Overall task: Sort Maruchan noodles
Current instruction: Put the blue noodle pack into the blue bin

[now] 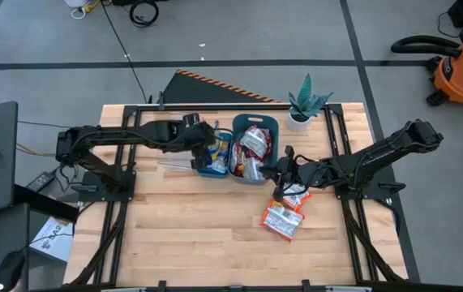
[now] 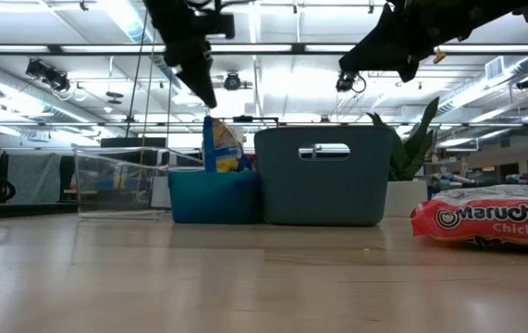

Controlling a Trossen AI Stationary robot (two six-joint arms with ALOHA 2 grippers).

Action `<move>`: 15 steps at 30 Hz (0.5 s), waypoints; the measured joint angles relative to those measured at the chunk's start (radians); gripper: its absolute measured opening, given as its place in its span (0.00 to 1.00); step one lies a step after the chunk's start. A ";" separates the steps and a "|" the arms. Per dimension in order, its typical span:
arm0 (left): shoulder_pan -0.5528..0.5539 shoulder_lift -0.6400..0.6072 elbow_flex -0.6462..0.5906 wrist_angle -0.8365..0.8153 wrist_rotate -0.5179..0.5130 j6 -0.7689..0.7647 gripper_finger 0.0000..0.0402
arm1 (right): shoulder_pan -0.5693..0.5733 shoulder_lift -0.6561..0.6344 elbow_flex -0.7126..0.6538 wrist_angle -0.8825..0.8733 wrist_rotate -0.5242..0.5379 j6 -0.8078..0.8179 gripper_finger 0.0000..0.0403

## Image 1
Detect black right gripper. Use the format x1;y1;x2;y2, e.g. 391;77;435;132
258;144;314;201

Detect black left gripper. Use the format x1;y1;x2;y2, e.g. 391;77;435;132
181;120;218;172

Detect red Maruchan ramen packet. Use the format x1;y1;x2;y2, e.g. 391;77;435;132
238;124;273;160
230;141;248;178
241;157;267;182

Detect small teal plastic bin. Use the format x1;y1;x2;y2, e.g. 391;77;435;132
195;130;233;179

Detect large grey-blue plastic basket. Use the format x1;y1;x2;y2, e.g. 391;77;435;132
227;113;280;186

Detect white plant pot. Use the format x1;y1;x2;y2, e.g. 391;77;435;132
287;111;312;132

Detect black mat with striped edge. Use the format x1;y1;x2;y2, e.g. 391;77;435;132
161;68;283;105

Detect green succulent plant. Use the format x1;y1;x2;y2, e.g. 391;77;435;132
288;73;335;122

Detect black power adapter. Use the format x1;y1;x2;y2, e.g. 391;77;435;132
26;171;56;192

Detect white printed paper sheet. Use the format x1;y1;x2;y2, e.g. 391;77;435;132
28;217;74;264

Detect orange shop vacuum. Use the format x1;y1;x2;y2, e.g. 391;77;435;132
425;28;463;118

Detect black computer mouse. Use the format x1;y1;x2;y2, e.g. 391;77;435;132
0;250;27;292

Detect black metal rig frame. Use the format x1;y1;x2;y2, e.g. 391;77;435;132
68;103;410;292

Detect long black floor cable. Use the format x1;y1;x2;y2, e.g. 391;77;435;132
100;0;150;103

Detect coiled black cable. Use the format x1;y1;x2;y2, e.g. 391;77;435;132
128;0;160;28

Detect thin black desk cable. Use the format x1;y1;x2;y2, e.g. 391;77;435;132
17;120;72;130

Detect yellow and red wires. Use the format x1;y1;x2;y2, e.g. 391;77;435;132
15;143;58;158

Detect black vacuum hose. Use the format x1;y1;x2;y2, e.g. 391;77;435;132
391;35;463;58

